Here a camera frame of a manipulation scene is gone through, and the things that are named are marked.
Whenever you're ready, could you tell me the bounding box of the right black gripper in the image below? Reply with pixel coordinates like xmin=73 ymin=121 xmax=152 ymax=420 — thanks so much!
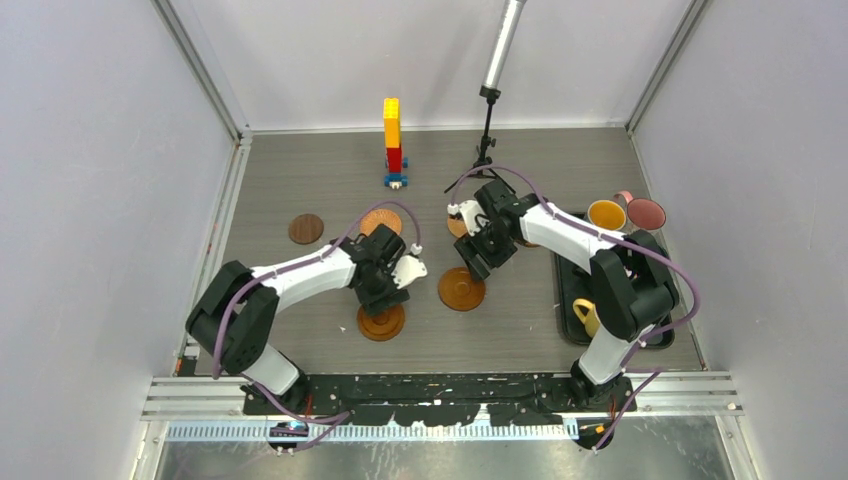
xmin=454 ymin=218 xmax=518 ymax=284

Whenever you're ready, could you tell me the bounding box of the woven orange coaster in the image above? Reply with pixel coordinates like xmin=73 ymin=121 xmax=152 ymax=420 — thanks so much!
xmin=447 ymin=216 xmax=468 ymax=238
xmin=359 ymin=208 xmax=403 ymax=235

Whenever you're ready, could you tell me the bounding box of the dark walnut coaster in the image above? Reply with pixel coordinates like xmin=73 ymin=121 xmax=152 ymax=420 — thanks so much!
xmin=288 ymin=213 xmax=325 ymax=245

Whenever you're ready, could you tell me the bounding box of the brown ringed coaster front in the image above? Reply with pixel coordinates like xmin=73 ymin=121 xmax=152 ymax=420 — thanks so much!
xmin=356 ymin=305 xmax=406 ymax=342

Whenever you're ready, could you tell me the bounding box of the black plastic tray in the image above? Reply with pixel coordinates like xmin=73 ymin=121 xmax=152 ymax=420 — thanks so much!
xmin=552 ymin=253 xmax=676 ymax=350

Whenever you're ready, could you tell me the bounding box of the yellow mug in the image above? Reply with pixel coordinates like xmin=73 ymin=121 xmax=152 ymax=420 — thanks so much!
xmin=572 ymin=298 xmax=601 ymax=339

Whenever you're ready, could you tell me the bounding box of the pink mug maroon inside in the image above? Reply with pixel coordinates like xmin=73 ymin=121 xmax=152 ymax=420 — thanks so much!
xmin=613 ymin=190 xmax=667 ymax=230

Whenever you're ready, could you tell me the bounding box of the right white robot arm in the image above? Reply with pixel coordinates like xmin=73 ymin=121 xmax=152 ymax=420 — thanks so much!
xmin=447 ymin=178 xmax=680 ymax=411

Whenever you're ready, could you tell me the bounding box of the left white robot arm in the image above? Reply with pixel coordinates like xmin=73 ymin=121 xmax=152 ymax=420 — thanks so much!
xmin=185 ymin=225 xmax=427 ymax=414

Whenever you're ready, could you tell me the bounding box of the yellow red blue block tower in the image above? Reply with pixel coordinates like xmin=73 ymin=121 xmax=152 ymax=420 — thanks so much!
xmin=383 ymin=97 xmax=408 ymax=190

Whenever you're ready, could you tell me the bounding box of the white floral mug orange inside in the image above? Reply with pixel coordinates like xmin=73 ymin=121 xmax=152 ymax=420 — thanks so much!
xmin=587 ymin=200 xmax=628 ymax=231

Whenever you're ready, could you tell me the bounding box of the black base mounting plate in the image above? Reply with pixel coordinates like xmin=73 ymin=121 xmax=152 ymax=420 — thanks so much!
xmin=242 ymin=373 xmax=635 ymax=427

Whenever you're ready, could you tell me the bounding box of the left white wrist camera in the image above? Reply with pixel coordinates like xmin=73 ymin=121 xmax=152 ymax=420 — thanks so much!
xmin=392 ymin=254 xmax=428 ymax=290

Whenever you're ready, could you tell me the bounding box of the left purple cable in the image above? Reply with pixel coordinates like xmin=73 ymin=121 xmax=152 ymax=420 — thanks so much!
xmin=210 ymin=200 xmax=424 ymax=453

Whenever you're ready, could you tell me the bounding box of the purple cable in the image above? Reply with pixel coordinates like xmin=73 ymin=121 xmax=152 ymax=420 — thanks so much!
xmin=210 ymin=200 xmax=424 ymax=453
xmin=449 ymin=164 xmax=702 ymax=453

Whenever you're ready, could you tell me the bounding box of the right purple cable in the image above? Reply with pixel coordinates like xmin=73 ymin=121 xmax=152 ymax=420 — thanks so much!
xmin=449 ymin=164 xmax=702 ymax=453

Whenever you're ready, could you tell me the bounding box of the aluminium front rail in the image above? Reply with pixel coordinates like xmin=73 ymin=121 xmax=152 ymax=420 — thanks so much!
xmin=142 ymin=371 xmax=743 ymax=443

